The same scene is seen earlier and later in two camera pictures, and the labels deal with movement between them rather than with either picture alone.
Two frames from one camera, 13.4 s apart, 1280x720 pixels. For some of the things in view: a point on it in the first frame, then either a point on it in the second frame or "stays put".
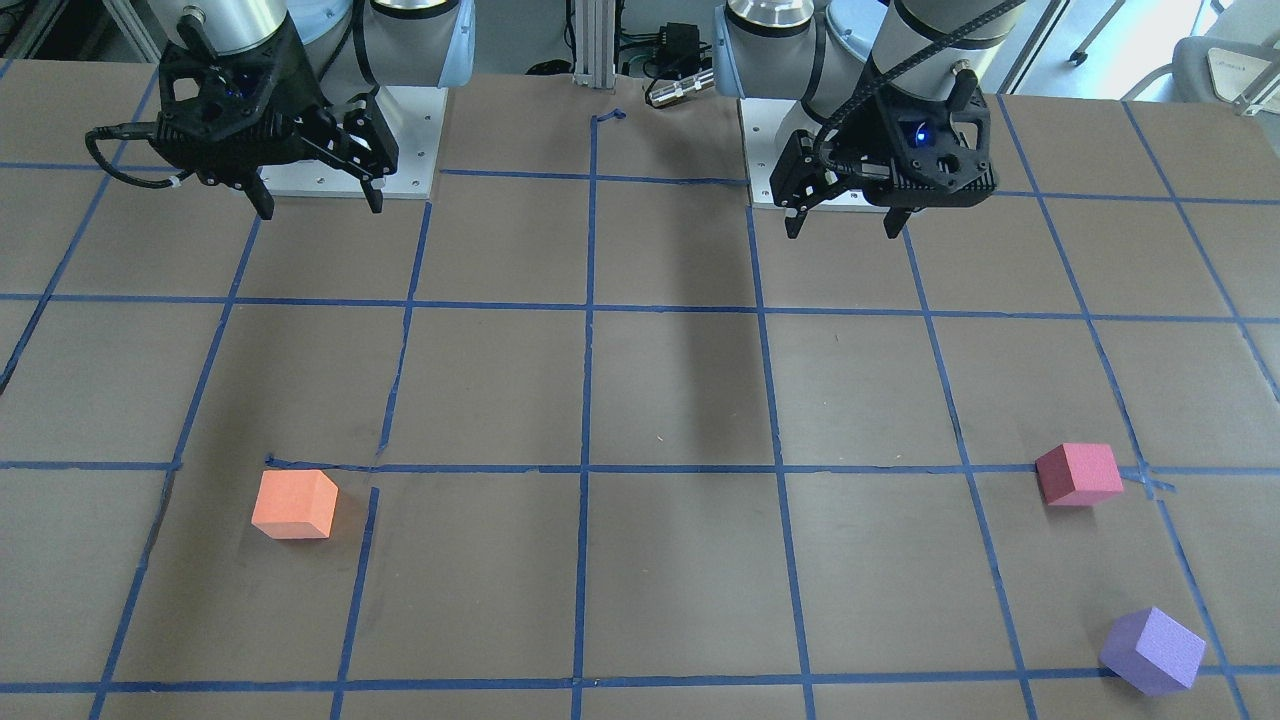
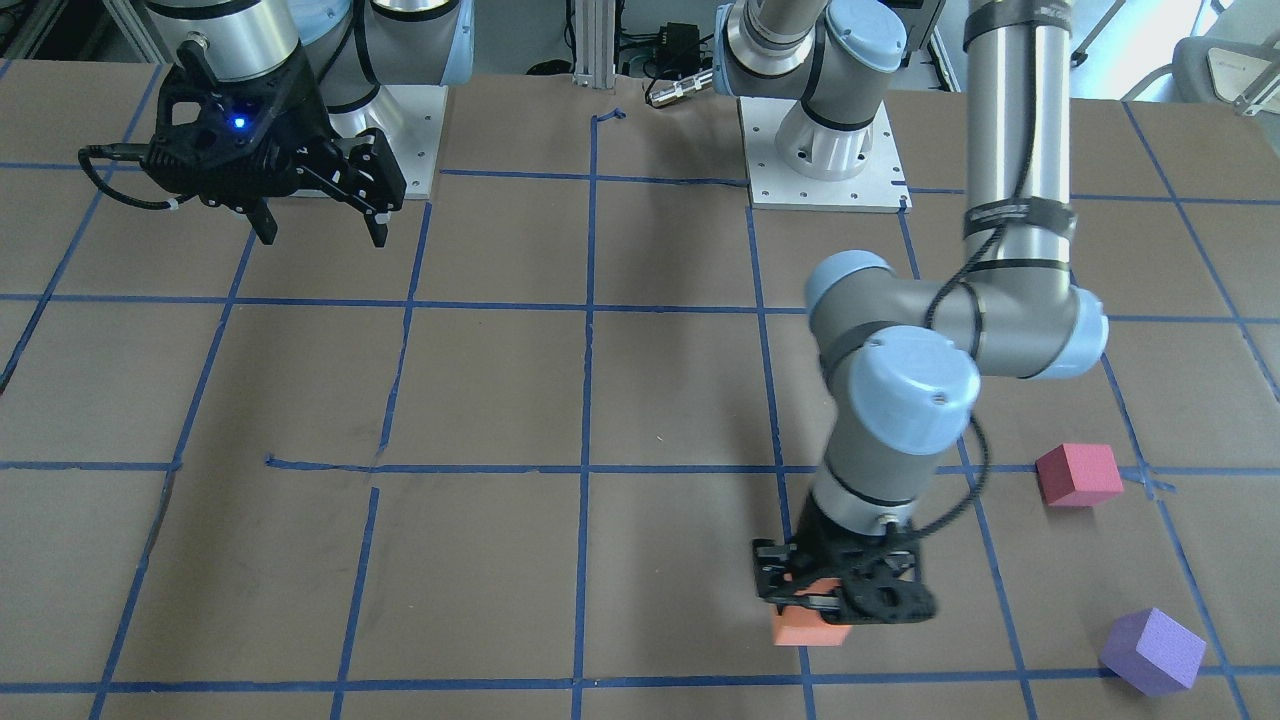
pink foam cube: [1077, 473] stays put
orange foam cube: [295, 504] → [800, 625]
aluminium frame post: [594, 56] stays put
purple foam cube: [1152, 654] stays put
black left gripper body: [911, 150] → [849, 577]
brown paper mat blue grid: [589, 435] stays put
